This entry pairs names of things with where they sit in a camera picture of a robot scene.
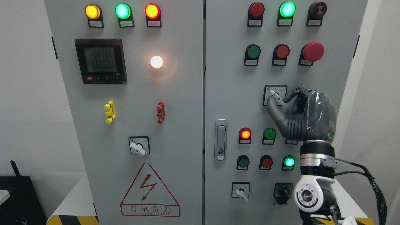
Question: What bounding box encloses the gray robotic hand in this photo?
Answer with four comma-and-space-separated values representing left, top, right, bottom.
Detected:
267, 85, 337, 143

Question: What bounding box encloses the green indicator light middle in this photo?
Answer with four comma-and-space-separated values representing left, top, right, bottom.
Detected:
262, 128, 276, 144

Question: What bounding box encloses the green indicator light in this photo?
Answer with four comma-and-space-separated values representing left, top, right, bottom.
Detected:
262, 128, 276, 144
276, 1, 296, 27
115, 3, 134, 28

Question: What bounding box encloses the lit green push button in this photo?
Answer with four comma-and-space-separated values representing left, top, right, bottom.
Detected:
281, 155, 296, 171

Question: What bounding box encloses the red emergency stop button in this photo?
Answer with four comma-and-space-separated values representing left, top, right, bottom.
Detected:
298, 42, 325, 66

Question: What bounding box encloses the red push button lower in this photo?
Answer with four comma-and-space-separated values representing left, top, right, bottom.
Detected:
259, 155, 273, 171

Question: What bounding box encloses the red push button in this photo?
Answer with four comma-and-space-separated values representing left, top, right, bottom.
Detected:
259, 155, 273, 171
271, 44, 290, 66

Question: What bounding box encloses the lit red indicator light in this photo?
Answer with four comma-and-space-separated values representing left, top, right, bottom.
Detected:
238, 127, 252, 144

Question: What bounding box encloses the red push button upper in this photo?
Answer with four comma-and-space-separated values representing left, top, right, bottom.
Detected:
271, 44, 290, 66

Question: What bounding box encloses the green push button lower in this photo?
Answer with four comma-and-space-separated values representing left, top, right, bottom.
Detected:
236, 155, 250, 171

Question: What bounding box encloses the green push button upper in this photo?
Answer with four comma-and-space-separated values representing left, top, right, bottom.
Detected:
244, 44, 261, 66

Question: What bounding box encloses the dark red buzzer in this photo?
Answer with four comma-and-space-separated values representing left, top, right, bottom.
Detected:
306, 2, 327, 27

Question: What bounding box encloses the green indicator light top right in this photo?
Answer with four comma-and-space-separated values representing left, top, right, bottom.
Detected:
276, 1, 296, 27

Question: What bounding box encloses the red indicator light top right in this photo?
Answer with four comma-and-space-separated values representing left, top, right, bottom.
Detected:
247, 2, 265, 27

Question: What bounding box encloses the red terminal connector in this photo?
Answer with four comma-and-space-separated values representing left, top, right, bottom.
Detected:
156, 101, 165, 124

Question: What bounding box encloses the gray electrical cabinet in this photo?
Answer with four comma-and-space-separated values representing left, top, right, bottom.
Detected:
45, 0, 367, 225

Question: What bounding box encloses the white glowing indicator light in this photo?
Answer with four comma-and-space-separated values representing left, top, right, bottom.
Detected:
150, 55, 164, 69

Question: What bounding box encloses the red electric hazard warning sticker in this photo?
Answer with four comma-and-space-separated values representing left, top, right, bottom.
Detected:
120, 162, 181, 217

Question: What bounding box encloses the red-orange indicator light top left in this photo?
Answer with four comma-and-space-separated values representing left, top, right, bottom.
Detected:
144, 3, 162, 28

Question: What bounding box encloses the yellow terminal connector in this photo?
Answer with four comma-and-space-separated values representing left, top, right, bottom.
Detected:
104, 101, 116, 124

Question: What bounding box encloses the green indicator light top left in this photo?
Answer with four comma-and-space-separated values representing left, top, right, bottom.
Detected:
115, 3, 134, 28

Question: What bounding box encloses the black digital power meter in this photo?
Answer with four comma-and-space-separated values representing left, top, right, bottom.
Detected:
74, 38, 127, 84

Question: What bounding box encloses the yellow indicator light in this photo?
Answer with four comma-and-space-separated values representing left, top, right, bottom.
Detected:
85, 4, 104, 28

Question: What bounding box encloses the black box at left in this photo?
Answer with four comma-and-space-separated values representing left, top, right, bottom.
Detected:
0, 160, 46, 225

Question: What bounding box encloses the black selector switch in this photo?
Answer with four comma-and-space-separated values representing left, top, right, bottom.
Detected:
274, 182, 293, 205

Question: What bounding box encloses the silver door latch handle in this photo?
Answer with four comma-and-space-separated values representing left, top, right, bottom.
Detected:
214, 119, 228, 161

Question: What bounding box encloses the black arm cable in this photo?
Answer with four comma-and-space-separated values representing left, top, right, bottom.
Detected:
334, 158, 388, 225

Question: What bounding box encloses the gray left door rotary switch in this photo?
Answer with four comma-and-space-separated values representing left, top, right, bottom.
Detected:
128, 136, 150, 156

